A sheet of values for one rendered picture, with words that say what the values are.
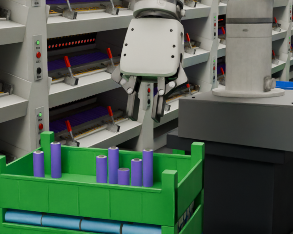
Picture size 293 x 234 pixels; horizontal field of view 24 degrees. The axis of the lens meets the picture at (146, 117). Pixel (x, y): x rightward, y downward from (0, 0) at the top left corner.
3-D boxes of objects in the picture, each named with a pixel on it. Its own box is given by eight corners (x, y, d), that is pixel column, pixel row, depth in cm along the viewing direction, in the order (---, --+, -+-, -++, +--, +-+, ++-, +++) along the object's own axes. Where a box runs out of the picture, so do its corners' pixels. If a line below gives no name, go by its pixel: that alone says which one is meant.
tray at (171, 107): (206, 104, 312) (215, 75, 308) (150, 129, 259) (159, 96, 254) (168, 89, 319) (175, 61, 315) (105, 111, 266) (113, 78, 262)
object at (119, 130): (139, 134, 250) (148, 100, 246) (47, 177, 197) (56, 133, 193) (93, 116, 258) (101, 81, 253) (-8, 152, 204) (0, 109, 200)
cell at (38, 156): (46, 186, 116) (45, 150, 115) (42, 189, 114) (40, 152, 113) (36, 185, 116) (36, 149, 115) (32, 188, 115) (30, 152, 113)
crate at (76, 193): (204, 186, 117) (205, 142, 115) (174, 227, 98) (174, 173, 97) (46, 172, 126) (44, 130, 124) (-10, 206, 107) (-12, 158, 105)
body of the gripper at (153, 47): (191, 24, 117) (183, 86, 115) (135, 23, 120) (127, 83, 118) (181, 7, 110) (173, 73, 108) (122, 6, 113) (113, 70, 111)
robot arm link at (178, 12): (190, 14, 118) (188, 30, 118) (142, 13, 121) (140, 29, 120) (179, -6, 110) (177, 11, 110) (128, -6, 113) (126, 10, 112)
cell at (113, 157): (120, 181, 119) (120, 146, 117) (116, 185, 117) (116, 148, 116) (110, 181, 119) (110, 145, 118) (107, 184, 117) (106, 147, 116)
